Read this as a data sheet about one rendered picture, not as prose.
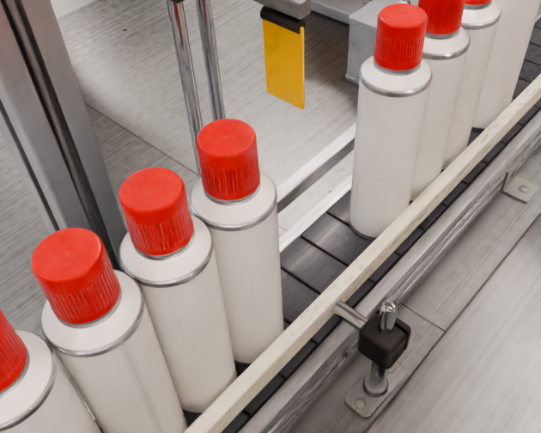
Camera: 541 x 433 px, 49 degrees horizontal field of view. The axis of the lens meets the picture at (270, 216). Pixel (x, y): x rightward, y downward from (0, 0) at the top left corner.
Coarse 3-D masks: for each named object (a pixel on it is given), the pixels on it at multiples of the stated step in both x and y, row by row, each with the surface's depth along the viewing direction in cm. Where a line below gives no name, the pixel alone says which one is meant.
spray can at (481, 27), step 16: (480, 0) 47; (464, 16) 47; (480, 16) 47; (496, 16) 48; (480, 32) 48; (480, 48) 49; (480, 64) 50; (464, 80) 51; (480, 80) 52; (464, 96) 52; (464, 112) 54; (464, 128) 55; (448, 144) 56; (464, 144) 57; (448, 160) 58
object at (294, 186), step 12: (348, 132) 51; (336, 144) 50; (348, 144) 50; (324, 156) 49; (336, 156) 50; (300, 168) 48; (312, 168) 48; (324, 168) 49; (288, 180) 47; (300, 180) 47; (312, 180) 48; (288, 192) 47; (300, 192) 48; (288, 204) 47
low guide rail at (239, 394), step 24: (528, 96) 61; (504, 120) 59; (480, 144) 56; (456, 168) 54; (432, 192) 52; (408, 216) 51; (384, 240) 49; (360, 264) 47; (336, 288) 46; (312, 312) 45; (288, 336) 43; (312, 336) 45; (264, 360) 42; (288, 360) 44; (240, 384) 41; (264, 384) 42; (216, 408) 40; (240, 408) 41; (192, 432) 39; (216, 432) 40
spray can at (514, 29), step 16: (496, 0) 53; (512, 0) 52; (528, 0) 52; (512, 16) 53; (528, 16) 53; (496, 32) 55; (512, 32) 54; (528, 32) 55; (496, 48) 56; (512, 48) 55; (496, 64) 57; (512, 64) 57; (496, 80) 58; (512, 80) 58; (480, 96) 60; (496, 96) 59; (512, 96) 61; (480, 112) 61; (496, 112) 61; (480, 128) 62
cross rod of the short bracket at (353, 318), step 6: (336, 306) 45; (342, 306) 45; (348, 306) 45; (336, 312) 45; (342, 312) 45; (348, 312) 45; (354, 312) 45; (342, 318) 45; (348, 318) 45; (354, 318) 45; (360, 318) 44; (366, 318) 45; (348, 324) 45; (354, 324) 44; (360, 324) 44
